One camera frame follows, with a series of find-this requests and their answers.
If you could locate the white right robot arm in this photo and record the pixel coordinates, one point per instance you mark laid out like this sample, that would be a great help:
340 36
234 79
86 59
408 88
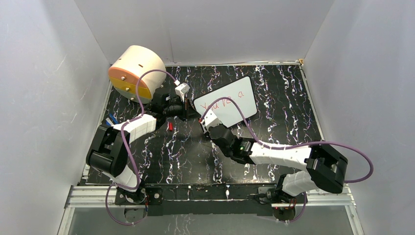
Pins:
320 166

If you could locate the cream cylindrical drawer box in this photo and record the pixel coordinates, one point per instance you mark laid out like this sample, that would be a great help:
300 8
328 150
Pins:
138 72

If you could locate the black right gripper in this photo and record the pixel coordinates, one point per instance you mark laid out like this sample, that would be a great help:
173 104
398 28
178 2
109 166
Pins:
208 132

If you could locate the aluminium frame rail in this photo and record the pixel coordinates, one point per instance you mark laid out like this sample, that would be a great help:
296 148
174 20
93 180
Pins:
98 196

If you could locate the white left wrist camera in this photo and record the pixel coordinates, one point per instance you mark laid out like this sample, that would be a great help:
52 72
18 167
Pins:
181 89

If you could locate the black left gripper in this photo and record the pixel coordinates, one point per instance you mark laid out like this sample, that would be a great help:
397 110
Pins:
188 113

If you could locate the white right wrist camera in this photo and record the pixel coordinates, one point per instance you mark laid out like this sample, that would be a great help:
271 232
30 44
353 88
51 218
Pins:
209 120

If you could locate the blue white eraser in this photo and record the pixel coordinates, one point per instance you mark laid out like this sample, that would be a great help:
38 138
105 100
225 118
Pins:
111 120

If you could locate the white board black frame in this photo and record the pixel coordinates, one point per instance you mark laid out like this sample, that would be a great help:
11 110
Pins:
225 101

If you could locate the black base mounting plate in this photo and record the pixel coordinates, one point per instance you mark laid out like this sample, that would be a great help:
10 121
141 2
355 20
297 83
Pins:
207 199

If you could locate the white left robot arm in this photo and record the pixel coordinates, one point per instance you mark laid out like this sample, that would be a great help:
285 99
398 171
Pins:
108 152

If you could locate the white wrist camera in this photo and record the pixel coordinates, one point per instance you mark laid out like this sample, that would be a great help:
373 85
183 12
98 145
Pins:
209 120
181 89

